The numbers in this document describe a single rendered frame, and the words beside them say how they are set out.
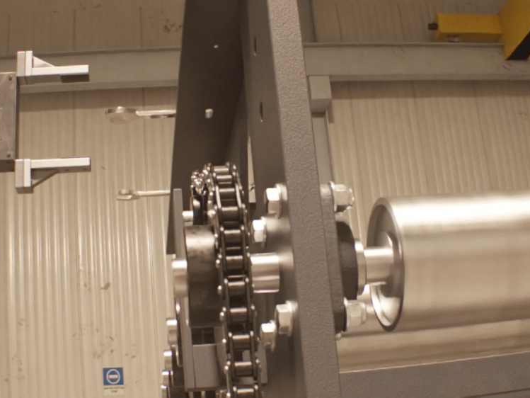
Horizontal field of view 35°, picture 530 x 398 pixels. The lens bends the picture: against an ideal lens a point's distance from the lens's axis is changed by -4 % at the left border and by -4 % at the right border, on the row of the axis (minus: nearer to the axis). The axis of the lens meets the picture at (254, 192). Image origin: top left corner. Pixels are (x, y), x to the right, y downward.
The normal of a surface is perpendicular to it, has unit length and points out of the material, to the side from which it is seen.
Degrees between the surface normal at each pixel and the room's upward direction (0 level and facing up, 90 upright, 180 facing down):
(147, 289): 90
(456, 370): 90
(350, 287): 121
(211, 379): 90
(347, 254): 87
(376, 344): 132
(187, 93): 180
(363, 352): 144
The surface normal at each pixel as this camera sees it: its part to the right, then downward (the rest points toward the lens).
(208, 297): 0.14, 0.28
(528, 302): 0.13, 0.66
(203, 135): 0.08, 0.95
